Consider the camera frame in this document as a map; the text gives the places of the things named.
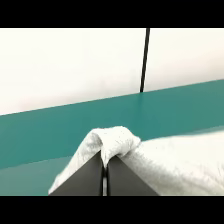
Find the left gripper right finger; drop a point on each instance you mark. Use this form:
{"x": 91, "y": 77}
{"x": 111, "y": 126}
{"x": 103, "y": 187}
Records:
{"x": 126, "y": 181}

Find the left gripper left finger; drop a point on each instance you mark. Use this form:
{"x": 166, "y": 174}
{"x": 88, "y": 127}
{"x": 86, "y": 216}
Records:
{"x": 87, "y": 181}

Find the white garment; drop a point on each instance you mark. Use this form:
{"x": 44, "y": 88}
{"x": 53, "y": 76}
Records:
{"x": 180, "y": 163}

